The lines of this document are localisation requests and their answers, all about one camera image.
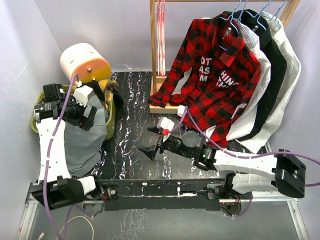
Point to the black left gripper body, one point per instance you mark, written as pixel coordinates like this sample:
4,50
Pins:
76,111

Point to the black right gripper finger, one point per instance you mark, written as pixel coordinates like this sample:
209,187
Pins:
155,130
150,151

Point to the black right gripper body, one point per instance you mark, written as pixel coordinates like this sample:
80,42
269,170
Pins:
172,144

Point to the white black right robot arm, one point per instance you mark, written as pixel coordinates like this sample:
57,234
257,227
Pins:
281,172

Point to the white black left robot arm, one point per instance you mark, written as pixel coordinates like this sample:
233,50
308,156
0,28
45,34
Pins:
56,187

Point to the yellow plaid shirt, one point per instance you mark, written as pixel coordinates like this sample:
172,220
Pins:
106,91

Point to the red black plaid shirt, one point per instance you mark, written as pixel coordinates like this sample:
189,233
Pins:
207,70

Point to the light grey white shirt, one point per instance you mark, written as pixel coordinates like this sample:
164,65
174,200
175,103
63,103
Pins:
289,82

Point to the olive green laundry basket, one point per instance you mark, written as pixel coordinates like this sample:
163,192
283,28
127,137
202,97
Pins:
110,124

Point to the white orange cylinder container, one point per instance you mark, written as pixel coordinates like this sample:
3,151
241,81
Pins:
83,59

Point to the pink hangers bundle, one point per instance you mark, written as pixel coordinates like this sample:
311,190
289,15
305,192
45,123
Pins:
160,30

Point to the wooden clothes rack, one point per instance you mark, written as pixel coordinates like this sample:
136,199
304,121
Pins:
163,106

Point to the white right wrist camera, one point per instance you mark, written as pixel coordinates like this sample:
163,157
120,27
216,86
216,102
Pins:
165,126

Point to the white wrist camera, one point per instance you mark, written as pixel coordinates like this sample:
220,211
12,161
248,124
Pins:
82,93
165,126

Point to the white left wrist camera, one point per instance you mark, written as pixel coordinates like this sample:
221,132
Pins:
82,93

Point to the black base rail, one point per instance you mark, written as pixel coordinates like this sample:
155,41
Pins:
207,194

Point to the aluminium frame rail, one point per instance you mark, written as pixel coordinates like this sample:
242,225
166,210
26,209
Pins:
268,216

